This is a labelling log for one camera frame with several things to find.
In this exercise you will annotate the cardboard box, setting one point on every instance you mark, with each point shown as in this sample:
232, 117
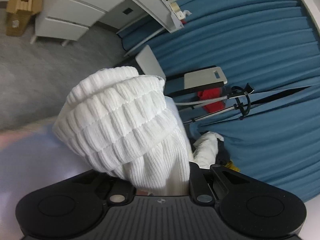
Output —
19, 13

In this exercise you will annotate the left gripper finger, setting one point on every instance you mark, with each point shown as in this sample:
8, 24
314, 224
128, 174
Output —
199, 188

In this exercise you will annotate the white desk with drawers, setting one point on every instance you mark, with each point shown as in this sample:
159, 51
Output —
69, 20

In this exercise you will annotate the white flat board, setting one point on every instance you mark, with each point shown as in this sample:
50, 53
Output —
148, 63

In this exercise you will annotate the white sweatpants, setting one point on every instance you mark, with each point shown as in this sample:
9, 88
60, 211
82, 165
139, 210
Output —
118, 121

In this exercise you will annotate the blue curtain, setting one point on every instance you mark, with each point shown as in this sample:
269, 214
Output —
272, 45

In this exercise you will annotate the grey panel chair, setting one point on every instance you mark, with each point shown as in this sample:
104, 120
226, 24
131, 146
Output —
195, 81

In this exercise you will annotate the pile of clothes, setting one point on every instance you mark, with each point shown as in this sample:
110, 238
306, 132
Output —
209, 150

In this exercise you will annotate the tripod stand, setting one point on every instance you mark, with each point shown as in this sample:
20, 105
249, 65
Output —
241, 100

